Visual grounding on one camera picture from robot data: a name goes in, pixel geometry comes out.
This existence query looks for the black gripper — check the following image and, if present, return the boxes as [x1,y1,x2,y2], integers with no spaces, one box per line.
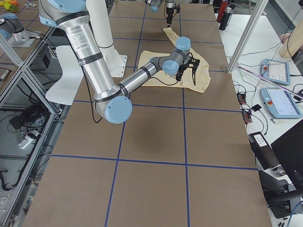
[166,6,180,26]
[176,64,187,78]

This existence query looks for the cream long-sleeve printed shirt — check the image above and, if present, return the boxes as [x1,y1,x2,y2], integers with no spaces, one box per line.
[137,27,211,93]

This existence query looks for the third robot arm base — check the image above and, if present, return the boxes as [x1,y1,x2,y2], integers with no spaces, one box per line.
[0,13,35,48]

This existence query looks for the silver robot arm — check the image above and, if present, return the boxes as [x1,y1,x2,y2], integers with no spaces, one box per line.
[144,0,180,27]
[39,0,191,124]

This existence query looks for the red water bottle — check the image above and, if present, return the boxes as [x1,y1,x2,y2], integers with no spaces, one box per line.
[217,0,229,23]

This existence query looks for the black water bottle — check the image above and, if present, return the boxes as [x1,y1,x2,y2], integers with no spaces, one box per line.
[219,7,232,31]

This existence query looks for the orange black electronics box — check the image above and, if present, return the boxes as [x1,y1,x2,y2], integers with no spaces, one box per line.
[237,93,247,105]

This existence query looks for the far blue teach pendant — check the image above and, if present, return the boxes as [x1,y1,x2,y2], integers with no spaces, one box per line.
[261,59,290,86]

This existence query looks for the blue teach pendant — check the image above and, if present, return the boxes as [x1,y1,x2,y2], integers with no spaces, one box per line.
[260,87,303,119]
[261,59,290,86]

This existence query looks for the near blue teach pendant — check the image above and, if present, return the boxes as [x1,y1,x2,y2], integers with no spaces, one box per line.
[260,87,303,119]

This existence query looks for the long metal rod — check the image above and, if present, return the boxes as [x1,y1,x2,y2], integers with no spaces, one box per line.
[237,65,303,100]

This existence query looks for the white plastic chair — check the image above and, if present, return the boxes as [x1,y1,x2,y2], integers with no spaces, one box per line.
[45,45,84,105]

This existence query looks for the dark brown cylinder device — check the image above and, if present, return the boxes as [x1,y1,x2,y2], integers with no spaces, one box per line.
[248,132,280,169]

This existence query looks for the black monitor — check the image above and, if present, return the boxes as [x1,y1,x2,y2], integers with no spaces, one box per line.
[271,121,303,189]

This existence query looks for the white power strip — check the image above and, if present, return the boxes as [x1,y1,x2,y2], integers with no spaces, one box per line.
[18,131,38,149]

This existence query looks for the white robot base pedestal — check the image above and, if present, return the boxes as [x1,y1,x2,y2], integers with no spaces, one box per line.
[86,0,127,78]

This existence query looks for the aluminium frame post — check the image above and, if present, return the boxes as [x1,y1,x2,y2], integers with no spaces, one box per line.
[226,0,268,74]

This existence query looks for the aluminium frame rack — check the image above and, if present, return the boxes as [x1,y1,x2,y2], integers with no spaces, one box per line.
[0,22,65,227]

